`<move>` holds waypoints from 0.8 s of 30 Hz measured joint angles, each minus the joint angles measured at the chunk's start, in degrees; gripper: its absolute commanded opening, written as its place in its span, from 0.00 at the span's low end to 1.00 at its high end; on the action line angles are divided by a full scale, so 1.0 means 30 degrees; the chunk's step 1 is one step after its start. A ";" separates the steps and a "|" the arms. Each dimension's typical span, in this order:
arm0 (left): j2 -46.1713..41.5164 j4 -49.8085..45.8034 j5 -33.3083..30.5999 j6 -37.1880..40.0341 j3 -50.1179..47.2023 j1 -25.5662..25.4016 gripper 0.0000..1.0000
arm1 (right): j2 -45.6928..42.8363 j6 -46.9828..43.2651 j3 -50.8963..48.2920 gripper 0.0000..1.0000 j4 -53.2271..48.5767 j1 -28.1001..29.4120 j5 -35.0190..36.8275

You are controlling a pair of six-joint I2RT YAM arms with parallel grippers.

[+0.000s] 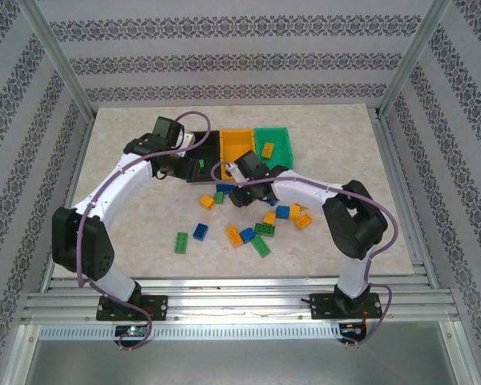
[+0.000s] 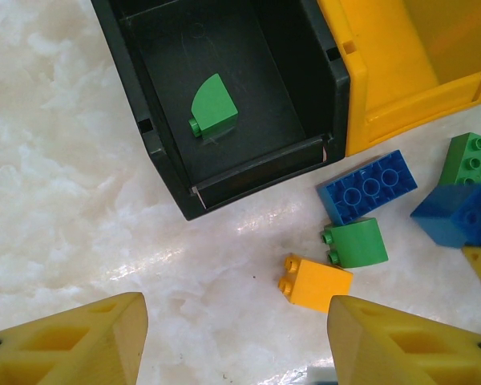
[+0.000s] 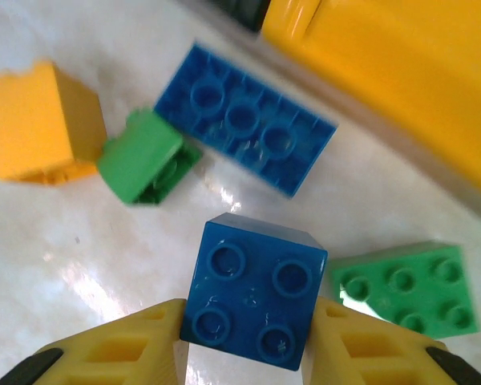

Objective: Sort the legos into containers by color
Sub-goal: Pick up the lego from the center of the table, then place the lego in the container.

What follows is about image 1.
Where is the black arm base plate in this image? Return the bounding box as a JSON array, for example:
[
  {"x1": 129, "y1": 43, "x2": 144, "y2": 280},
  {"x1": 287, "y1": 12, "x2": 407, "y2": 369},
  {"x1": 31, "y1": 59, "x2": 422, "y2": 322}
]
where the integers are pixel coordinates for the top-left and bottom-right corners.
[
  {"x1": 310, "y1": 291, "x2": 382, "y2": 321},
  {"x1": 95, "y1": 294, "x2": 168, "y2": 322}
]

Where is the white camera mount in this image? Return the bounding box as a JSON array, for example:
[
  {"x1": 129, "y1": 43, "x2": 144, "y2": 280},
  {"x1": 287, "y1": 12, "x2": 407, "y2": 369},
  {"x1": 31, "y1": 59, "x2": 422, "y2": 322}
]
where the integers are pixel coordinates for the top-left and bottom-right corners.
[
  {"x1": 225, "y1": 161, "x2": 245, "y2": 186},
  {"x1": 178, "y1": 130, "x2": 196, "y2": 158}
]

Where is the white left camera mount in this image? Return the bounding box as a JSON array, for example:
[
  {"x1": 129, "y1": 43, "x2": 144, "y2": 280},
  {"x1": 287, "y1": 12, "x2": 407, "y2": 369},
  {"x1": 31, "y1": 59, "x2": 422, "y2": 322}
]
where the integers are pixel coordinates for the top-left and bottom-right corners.
[{"x1": 178, "y1": 130, "x2": 196, "y2": 158}]

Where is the slotted grey cable duct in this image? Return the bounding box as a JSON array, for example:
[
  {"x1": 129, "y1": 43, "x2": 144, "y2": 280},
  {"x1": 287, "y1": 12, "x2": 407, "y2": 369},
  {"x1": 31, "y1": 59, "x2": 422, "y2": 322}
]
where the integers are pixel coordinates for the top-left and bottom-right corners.
[{"x1": 38, "y1": 323, "x2": 342, "y2": 342}]

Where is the purple cable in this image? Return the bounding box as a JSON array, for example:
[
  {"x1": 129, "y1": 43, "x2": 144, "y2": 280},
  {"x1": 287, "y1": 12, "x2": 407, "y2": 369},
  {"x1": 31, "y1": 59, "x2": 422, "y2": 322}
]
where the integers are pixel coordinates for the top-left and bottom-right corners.
[
  {"x1": 210, "y1": 161, "x2": 400, "y2": 350},
  {"x1": 76, "y1": 110, "x2": 212, "y2": 352}
]

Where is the aluminium frame post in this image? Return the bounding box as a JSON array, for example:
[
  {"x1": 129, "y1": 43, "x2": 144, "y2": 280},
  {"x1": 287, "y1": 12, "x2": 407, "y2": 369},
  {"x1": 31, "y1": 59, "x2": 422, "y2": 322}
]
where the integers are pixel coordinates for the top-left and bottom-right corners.
[
  {"x1": 378, "y1": 0, "x2": 453, "y2": 118},
  {"x1": 18, "y1": 0, "x2": 96, "y2": 120}
]

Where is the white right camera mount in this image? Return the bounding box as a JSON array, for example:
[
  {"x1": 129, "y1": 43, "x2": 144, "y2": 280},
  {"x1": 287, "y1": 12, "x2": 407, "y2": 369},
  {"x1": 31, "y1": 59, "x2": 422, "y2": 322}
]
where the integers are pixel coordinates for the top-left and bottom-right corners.
[{"x1": 225, "y1": 161, "x2": 245, "y2": 186}]

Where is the aluminium side rail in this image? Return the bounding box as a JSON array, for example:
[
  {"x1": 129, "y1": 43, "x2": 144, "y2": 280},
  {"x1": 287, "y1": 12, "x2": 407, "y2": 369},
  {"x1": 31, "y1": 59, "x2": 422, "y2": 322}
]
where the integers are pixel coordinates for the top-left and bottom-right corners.
[
  {"x1": 373, "y1": 107, "x2": 441, "y2": 289},
  {"x1": 38, "y1": 115, "x2": 95, "y2": 290}
]

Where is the black plastic bin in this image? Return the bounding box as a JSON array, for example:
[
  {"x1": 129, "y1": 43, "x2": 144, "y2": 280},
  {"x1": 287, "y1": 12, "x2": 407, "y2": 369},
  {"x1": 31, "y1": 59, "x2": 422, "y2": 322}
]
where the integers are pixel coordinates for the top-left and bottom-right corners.
[{"x1": 185, "y1": 129, "x2": 222, "y2": 185}]

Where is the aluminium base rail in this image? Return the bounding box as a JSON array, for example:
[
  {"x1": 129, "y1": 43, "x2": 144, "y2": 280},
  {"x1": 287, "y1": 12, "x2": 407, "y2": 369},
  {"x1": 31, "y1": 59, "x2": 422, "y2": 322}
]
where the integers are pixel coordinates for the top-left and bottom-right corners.
[{"x1": 22, "y1": 275, "x2": 459, "y2": 322}]

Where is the small electronics board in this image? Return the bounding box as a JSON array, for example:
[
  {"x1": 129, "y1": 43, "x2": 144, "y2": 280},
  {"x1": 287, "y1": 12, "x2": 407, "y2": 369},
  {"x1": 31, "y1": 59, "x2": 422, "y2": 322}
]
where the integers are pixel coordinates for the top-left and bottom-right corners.
[
  {"x1": 114, "y1": 325, "x2": 149, "y2": 338},
  {"x1": 340, "y1": 322, "x2": 368, "y2": 336}
]

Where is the green plastic bin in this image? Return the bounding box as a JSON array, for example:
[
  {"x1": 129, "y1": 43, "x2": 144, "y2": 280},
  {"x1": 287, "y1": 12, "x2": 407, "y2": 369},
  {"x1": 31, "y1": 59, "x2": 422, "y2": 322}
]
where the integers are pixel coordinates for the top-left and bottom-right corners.
[{"x1": 253, "y1": 126, "x2": 296, "y2": 170}]

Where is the yellow plastic bin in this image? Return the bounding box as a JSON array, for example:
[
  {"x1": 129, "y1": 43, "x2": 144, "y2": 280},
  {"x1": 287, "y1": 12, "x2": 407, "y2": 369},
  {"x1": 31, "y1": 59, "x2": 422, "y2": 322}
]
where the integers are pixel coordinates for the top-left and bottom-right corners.
[{"x1": 218, "y1": 128, "x2": 258, "y2": 180}]

